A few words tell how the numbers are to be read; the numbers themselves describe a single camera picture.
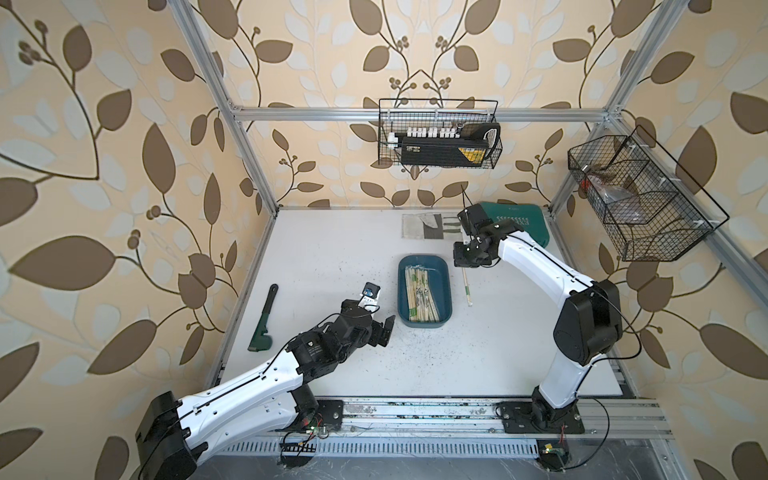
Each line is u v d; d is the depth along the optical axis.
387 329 0.69
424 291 0.96
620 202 0.69
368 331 0.58
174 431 0.41
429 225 1.16
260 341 0.86
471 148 0.83
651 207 0.72
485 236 0.64
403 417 0.75
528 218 1.12
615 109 0.89
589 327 0.47
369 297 0.66
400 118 0.91
